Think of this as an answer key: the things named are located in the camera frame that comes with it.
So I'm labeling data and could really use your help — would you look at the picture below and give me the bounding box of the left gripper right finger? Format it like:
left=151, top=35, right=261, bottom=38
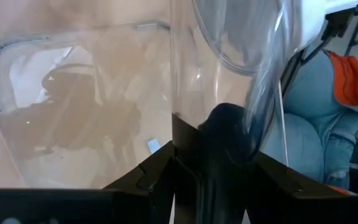
left=246, top=151, right=358, bottom=224

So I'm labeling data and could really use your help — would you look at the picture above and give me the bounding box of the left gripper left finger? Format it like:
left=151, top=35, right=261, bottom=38
left=0, top=139, right=177, bottom=224

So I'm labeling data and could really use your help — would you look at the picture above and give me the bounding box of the clear plastic bin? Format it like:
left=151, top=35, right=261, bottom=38
left=0, top=0, right=328, bottom=190

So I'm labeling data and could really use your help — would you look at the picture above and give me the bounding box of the person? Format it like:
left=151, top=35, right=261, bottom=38
left=261, top=49, right=358, bottom=196

